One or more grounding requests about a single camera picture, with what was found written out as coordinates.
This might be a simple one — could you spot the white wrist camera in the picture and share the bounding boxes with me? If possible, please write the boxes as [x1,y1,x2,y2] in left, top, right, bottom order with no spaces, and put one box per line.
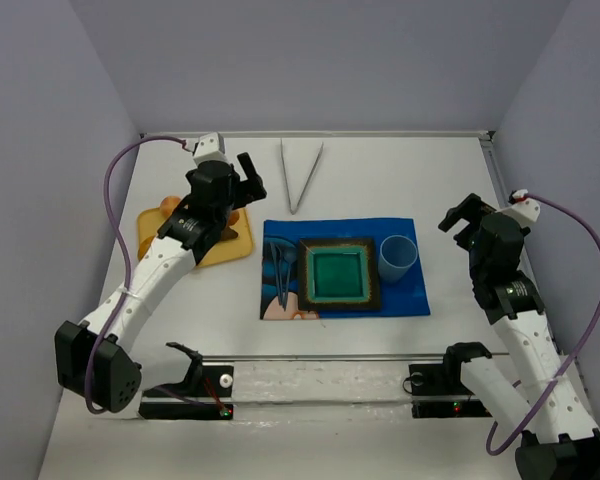
[193,132,227,165]
[500,189,540,229]

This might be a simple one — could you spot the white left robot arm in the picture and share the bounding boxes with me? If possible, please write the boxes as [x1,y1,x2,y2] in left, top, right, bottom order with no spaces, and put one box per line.
[54,153,266,414]

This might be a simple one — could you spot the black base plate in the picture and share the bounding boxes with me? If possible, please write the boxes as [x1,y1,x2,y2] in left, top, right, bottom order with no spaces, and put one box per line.
[138,342,234,421]
[402,363,491,420]

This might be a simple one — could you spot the green square ceramic plate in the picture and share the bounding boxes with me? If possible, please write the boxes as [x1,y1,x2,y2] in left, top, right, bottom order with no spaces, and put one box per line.
[297,237,382,313]

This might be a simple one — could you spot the metal rail bar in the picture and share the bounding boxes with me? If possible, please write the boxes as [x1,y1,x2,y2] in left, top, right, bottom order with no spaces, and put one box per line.
[202,352,511,361]

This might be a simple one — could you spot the ring doughnut bread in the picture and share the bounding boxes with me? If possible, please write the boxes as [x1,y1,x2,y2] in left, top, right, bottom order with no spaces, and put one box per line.
[137,236,154,260]

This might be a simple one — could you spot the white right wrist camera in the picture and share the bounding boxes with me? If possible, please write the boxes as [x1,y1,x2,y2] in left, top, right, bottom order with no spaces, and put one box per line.
[500,189,540,229]

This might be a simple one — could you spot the yellow plastic tray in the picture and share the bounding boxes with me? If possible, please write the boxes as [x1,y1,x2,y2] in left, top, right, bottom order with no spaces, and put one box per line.
[136,208,254,267]

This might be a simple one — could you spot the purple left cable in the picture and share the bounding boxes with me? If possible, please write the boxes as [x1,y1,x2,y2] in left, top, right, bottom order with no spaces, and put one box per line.
[83,136,190,414]

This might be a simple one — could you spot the orange oval bread roll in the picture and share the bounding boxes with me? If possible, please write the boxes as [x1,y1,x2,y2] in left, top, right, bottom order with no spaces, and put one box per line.
[227,210,240,226]

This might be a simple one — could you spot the blue cartoon placemat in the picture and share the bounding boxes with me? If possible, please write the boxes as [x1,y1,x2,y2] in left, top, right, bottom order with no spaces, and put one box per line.
[260,218,430,320]

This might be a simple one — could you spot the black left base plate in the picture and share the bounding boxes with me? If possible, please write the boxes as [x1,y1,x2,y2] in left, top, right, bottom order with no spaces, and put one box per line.
[138,342,234,421]

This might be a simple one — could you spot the purple cable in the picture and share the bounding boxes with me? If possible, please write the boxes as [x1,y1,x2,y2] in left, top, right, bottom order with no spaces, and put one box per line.
[485,193,600,456]
[83,136,190,414]

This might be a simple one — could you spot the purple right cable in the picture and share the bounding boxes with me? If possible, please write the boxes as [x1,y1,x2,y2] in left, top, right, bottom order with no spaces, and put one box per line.
[485,193,600,456]

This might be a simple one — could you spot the brown croissant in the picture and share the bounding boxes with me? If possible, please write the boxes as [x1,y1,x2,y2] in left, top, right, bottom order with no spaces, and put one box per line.
[220,226,239,242]

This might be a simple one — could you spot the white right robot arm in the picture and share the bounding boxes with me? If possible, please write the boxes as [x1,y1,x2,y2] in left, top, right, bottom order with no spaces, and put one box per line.
[439,190,600,479]

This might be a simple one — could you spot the metal tongs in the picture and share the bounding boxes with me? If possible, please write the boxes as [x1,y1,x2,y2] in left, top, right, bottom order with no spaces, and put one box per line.
[278,138,325,216]

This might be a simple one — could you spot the small round bun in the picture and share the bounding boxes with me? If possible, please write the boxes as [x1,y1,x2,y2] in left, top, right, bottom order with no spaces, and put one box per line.
[159,196,181,218]

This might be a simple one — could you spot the light blue plastic cup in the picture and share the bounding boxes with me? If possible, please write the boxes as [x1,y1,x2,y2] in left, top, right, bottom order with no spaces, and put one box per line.
[378,235,419,284]

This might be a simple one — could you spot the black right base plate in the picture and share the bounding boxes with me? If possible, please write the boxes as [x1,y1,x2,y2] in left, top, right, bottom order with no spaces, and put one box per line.
[402,363,491,420]

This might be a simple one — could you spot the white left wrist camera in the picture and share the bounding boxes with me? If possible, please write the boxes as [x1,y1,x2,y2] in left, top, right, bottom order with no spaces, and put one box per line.
[193,132,227,165]

